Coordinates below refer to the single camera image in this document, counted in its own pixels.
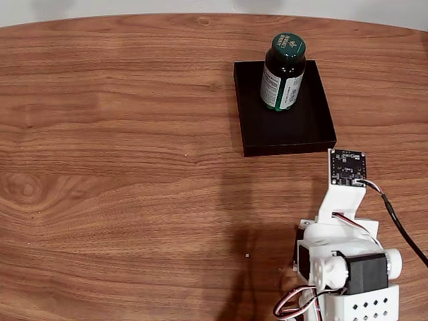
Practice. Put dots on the dark green pill bottle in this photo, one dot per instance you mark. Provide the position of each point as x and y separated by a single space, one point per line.
284 67

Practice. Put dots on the black shallow box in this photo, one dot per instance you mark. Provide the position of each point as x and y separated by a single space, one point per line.
287 130

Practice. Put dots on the camera circuit board on mount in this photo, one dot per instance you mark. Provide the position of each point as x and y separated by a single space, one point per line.
347 167

